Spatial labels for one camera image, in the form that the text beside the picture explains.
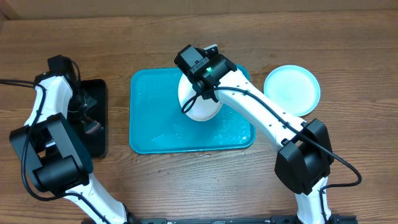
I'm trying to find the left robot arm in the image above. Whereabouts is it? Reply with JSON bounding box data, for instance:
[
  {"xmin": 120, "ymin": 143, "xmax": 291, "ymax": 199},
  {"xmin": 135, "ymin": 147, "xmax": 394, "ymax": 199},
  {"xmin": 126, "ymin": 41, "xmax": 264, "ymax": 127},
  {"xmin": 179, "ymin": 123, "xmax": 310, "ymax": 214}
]
[{"xmin": 9, "ymin": 73, "xmax": 134, "ymax": 223}]

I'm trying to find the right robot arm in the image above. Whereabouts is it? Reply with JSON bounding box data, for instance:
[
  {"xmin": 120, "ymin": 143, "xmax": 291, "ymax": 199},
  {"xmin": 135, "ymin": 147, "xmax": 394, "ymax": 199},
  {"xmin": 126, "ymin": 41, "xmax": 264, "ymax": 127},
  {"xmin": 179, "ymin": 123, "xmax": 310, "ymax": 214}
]
[{"xmin": 178, "ymin": 54, "xmax": 334, "ymax": 223}]

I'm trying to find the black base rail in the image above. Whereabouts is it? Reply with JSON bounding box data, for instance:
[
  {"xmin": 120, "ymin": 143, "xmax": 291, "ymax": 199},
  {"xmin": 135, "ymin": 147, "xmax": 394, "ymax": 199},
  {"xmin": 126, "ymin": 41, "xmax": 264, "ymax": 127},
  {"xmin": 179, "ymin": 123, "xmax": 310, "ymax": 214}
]
[{"xmin": 133, "ymin": 214, "xmax": 358, "ymax": 224}]

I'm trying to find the black plastic tray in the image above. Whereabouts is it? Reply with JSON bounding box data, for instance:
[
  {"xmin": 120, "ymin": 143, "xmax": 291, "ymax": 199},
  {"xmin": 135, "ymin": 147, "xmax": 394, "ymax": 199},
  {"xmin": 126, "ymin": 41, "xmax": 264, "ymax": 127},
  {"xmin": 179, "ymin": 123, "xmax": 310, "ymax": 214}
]
[{"xmin": 67, "ymin": 79, "xmax": 108, "ymax": 158}]

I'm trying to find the white plate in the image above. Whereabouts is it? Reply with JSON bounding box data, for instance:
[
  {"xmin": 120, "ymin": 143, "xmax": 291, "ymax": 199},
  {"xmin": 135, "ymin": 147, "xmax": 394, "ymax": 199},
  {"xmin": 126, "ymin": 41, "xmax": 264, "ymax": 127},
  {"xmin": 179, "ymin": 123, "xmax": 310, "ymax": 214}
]
[{"xmin": 178, "ymin": 75, "xmax": 222, "ymax": 121}]

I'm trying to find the light blue plate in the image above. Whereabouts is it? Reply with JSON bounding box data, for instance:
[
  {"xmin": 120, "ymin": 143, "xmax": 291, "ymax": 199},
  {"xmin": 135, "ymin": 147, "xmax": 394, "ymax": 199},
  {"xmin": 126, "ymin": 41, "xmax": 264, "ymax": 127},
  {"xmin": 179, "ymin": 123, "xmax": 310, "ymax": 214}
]
[{"xmin": 263, "ymin": 65, "xmax": 321, "ymax": 116}]

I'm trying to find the teal plastic tray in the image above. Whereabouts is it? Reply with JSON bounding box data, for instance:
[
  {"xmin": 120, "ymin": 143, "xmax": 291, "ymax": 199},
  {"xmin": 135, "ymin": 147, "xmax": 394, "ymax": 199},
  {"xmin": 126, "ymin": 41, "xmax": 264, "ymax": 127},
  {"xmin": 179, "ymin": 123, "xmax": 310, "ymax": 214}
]
[{"xmin": 129, "ymin": 67, "xmax": 256, "ymax": 154}]

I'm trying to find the dark scrubbing sponge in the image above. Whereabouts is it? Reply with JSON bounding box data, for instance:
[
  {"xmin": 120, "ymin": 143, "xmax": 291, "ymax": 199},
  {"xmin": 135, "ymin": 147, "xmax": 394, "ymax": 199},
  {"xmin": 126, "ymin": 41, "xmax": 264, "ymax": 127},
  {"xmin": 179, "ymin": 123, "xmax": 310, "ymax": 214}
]
[{"xmin": 83, "ymin": 119, "xmax": 104, "ymax": 136}]

